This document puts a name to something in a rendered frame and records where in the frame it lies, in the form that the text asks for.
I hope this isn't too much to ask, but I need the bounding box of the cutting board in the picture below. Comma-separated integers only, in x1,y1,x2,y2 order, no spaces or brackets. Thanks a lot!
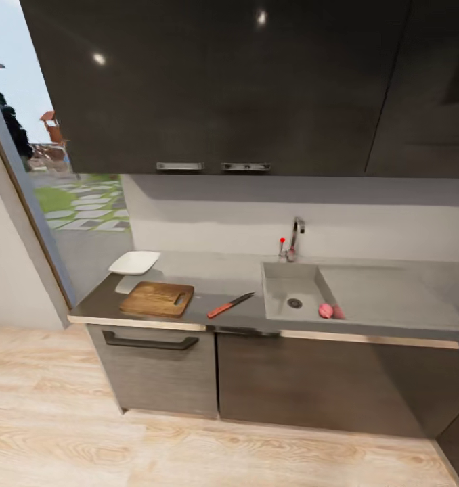
118,281,194,318

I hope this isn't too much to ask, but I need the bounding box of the parer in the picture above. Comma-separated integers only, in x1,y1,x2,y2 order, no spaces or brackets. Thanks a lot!
207,293,252,319

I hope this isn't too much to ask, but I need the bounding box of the vidalia onion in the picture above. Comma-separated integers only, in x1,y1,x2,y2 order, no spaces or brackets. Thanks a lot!
318,303,333,319

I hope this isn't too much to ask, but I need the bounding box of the bowl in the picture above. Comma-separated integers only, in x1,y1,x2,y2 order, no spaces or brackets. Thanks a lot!
109,250,160,275

